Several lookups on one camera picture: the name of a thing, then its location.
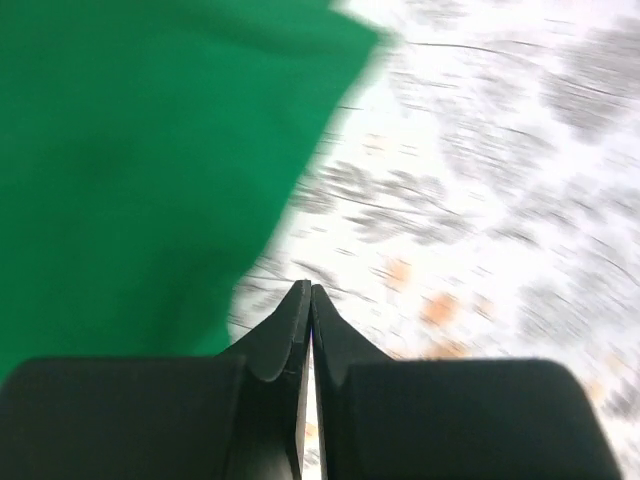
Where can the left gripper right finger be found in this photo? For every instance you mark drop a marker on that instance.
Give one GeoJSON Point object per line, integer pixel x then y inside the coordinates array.
{"type": "Point", "coordinates": [381, 418]}

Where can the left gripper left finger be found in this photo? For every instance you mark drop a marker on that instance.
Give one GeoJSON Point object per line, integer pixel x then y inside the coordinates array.
{"type": "Point", "coordinates": [235, 415]}

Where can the green t shirt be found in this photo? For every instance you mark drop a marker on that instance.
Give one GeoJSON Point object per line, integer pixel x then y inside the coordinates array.
{"type": "Point", "coordinates": [148, 150]}

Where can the floral table mat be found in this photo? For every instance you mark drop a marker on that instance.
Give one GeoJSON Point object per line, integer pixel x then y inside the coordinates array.
{"type": "Point", "coordinates": [478, 195]}

